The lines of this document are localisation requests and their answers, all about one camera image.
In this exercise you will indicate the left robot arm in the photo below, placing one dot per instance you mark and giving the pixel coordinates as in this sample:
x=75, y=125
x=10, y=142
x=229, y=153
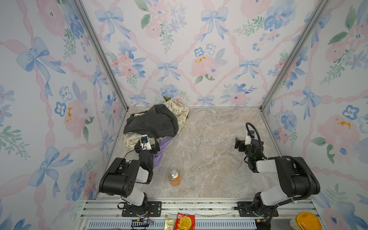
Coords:
x=122, y=175

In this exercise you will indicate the yellow green snack packet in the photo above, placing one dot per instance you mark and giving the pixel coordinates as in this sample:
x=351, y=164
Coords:
x=169, y=224

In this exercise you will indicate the yellow lidded container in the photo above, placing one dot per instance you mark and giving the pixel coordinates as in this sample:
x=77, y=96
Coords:
x=305, y=221

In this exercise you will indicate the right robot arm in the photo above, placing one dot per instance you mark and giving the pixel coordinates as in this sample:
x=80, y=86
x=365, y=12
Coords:
x=296, y=181

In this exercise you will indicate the aluminium corner post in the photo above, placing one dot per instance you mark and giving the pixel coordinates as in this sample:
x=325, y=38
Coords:
x=86, y=22
x=299, y=45

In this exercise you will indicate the dark grey cloth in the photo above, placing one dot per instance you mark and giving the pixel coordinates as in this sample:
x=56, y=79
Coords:
x=157, y=122

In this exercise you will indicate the right aluminium corner post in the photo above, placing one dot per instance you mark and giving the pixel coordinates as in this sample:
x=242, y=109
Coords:
x=299, y=45

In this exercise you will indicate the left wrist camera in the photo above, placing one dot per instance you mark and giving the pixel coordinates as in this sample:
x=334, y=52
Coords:
x=145, y=143

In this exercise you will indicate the red snack packet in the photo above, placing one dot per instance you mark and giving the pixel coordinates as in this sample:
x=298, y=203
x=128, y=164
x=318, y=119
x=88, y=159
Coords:
x=185, y=222

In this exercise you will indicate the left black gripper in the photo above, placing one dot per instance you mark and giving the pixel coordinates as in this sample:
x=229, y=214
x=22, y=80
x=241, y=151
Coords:
x=155, y=148

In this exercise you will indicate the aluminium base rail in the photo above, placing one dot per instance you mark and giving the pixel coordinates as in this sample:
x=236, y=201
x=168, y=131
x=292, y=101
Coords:
x=210, y=214

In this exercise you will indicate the orange soda can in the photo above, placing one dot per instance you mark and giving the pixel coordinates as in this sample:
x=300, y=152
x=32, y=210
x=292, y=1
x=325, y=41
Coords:
x=174, y=177

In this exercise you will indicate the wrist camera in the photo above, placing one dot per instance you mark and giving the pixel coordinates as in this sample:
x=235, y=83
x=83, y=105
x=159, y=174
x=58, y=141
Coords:
x=145, y=143
x=250, y=136

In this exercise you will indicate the cream patterned cloth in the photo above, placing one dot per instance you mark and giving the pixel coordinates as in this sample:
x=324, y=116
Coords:
x=179, y=110

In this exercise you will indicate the purple cloth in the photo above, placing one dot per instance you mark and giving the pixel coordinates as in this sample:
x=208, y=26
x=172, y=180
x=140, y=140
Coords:
x=157, y=158

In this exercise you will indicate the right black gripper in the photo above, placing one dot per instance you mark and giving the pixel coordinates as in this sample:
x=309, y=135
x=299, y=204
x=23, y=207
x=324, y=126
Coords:
x=242, y=144

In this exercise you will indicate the left aluminium corner post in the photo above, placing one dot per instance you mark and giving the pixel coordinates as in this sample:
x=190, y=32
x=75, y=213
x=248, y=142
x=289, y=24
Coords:
x=86, y=22

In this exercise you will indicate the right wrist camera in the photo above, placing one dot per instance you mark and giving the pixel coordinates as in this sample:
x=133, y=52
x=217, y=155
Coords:
x=250, y=136

